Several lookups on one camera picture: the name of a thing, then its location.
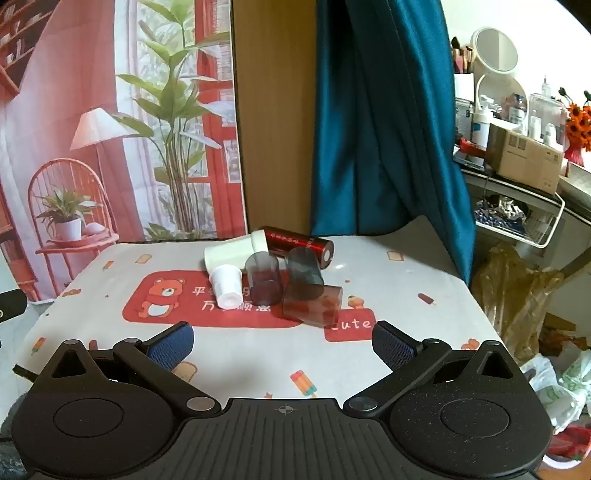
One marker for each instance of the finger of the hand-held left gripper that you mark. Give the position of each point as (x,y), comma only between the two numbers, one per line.
(10,305)

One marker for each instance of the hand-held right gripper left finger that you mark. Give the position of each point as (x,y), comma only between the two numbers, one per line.
(170,347)

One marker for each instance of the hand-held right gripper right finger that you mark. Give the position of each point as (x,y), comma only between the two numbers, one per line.
(393,347)

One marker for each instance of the small white cup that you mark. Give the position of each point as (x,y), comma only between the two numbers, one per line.
(226,288)

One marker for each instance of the transparent brown cup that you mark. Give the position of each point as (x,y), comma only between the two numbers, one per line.
(311,307)

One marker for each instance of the large white cup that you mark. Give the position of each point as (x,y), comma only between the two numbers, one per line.
(231,254)

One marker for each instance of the transparent grey cup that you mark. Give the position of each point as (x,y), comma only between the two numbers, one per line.
(305,272)
(264,281)

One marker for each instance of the dark red cup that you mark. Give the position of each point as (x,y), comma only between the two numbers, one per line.
(295,241)

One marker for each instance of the printed bear tablecloth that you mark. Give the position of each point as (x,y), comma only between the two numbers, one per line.
(415,286)

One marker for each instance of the yellow plastic bag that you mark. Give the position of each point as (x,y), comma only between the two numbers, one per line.
(517,295)

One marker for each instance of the white green plastic bag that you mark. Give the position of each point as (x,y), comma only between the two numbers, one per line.
(561,392)

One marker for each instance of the red plastic bag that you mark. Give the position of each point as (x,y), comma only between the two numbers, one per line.
(570,445)

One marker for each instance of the red flat box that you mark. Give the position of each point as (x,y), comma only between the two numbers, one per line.
(471,148)

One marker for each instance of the cardboard box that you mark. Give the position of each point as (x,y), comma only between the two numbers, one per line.
(526,159)

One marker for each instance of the teal curtain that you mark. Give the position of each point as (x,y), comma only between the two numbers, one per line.
(383,115)

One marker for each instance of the white pump bottle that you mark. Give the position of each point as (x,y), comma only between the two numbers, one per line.
(481,127)

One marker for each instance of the wooden cabinet panel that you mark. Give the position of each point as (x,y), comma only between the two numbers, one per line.
(277,115)

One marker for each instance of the clear acrylic organizer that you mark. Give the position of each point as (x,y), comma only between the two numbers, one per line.
(545,115)

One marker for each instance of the orange flower bouquet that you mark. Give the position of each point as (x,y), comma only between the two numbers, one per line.
(579,122)

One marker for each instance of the makeup brushes in holder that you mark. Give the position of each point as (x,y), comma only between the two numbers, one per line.
(462,62)

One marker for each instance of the round white mirror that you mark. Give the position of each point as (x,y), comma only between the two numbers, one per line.
(496,48)

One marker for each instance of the printed wall tapestry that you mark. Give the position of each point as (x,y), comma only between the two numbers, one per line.
(92,69)

